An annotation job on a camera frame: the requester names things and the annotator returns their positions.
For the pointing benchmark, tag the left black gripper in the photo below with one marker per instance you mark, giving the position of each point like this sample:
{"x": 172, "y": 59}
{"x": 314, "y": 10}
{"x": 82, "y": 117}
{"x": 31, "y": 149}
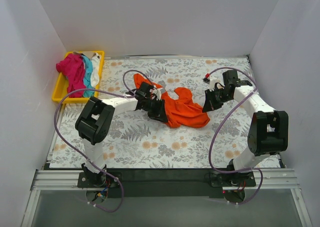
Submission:
{"x": 157, "y": 109}

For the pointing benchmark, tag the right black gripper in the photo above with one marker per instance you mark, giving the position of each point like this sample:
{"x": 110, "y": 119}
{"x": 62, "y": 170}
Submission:
{"x": 213, "y": 100}

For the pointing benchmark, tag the orange t shirt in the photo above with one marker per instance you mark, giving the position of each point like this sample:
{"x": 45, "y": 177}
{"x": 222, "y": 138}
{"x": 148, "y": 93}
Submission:
{"x": 182, "y": 111}

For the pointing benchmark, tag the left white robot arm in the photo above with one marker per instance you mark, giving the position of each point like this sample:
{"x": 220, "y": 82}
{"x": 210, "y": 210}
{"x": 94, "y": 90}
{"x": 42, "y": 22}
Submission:
{"x": 93, "y": 123}

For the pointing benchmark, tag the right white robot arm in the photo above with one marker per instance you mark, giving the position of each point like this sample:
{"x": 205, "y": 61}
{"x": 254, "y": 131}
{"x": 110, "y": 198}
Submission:
{"x": 268, "y": 131}

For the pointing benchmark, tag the white t shirt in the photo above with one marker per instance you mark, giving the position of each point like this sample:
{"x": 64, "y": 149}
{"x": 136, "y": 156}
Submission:
{"x": 95, "y": 78}

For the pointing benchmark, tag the teal t shirt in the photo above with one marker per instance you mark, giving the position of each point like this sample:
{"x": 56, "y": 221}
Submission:
{"x": 88, "y": 70}

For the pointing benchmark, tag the magenta t shirt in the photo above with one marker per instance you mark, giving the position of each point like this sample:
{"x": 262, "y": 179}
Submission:
{"x": 73, "y": 68}

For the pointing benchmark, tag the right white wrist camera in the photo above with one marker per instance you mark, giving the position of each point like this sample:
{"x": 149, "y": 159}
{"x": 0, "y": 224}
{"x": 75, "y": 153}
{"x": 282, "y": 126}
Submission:
{"x": 214, "y": 84}

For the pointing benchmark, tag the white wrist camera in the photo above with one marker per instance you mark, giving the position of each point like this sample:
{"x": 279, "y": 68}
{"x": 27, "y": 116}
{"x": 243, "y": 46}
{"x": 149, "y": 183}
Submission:
{"x": 157, "y": 92}
{"x": 214, "y": 84}

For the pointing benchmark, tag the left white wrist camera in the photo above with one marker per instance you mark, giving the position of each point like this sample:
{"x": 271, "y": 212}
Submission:
{"x": 157, "y": 92}

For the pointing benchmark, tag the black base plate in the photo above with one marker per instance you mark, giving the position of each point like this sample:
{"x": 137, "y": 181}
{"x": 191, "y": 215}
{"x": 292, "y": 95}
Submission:
{"x": 116, "y": 188}

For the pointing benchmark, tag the aluminium mounting rail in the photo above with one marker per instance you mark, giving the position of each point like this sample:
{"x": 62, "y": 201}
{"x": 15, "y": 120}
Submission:
{"x": 267, "y": 178}

